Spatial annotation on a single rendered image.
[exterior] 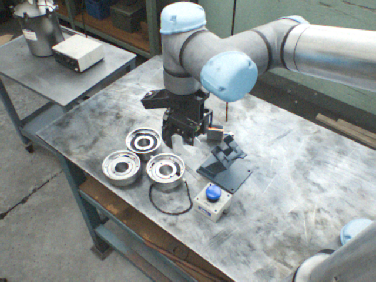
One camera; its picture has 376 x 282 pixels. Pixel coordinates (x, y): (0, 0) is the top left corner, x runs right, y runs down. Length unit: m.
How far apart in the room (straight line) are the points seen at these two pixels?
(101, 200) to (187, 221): 0.46
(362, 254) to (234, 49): 0.32
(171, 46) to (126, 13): 2.16
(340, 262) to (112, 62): 1.38
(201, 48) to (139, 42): 2.16
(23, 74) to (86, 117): 0.59
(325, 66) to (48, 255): 1.59
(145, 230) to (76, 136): 0.38
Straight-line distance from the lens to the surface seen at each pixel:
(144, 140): 1.04
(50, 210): 1.99
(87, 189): 1.30
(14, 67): 1.77
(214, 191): 0.85
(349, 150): 1.15
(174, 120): 0.69
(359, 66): 0.48
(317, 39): 0.53
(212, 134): 1.05
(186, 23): 0.56
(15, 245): 1.94
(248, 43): 0.55
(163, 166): 0.96
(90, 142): 1.09
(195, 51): 0.54
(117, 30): 2.87
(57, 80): 1.61
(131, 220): 1.19
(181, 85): 0.62
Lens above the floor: 1.56
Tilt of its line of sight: 46 degrees down
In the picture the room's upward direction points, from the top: straight up
